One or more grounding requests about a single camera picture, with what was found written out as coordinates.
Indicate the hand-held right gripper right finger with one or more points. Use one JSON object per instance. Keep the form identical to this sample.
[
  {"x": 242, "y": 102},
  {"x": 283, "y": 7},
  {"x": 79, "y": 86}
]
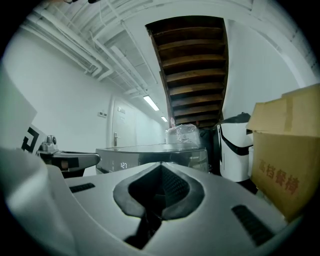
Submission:
[{"x": 220, "y": 225}]

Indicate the clear plastic bag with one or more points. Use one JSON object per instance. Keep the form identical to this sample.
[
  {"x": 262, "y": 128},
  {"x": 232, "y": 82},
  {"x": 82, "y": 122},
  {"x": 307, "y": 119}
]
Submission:
[{"x": 182, "y": 135}]

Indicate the row of white ceiling pipes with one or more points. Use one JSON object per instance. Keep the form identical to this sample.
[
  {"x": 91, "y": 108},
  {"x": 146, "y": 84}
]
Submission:
[{"x": 82, "y": 52}]

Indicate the white door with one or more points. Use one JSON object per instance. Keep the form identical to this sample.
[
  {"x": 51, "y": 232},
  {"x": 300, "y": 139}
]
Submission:
[{"x": 125, "y": 125}]

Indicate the dark wooden staircase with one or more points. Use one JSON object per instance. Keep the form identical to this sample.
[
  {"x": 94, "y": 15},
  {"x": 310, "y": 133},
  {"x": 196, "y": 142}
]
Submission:
[{"x": 192, "y": 70}]

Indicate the white appliance with dark stripe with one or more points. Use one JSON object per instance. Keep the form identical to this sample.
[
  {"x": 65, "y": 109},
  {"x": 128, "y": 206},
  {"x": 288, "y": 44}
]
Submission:
[{"x": 232, "y": 155}]

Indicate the brown cardboard box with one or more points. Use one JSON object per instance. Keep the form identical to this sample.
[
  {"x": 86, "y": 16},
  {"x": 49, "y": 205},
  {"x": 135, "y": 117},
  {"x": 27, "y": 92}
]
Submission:
[{"x": 282, "y": 155}]

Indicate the black washing machine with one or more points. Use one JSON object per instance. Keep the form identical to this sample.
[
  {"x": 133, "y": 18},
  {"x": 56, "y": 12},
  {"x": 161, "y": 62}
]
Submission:
[{"x": 150, "y": 155}]

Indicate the ceiling strip light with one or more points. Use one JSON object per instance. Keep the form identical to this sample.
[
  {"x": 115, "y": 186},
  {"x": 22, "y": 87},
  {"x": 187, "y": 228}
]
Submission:
[
  {"x": 151, "y": 103},
  {"x": 164, "y": 119}
]

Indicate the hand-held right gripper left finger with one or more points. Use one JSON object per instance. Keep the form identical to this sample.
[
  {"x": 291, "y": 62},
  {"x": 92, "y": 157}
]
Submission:
[{"x": 100, "y": 200}]

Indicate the white wall switch panel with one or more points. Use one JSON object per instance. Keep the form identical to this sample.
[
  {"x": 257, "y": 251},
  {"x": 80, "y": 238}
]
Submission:
[{"x": 102, "y": 114}]

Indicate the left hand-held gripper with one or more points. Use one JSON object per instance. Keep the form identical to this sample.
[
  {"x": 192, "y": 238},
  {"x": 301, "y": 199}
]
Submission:
[{"x": 15, "y": 120}]

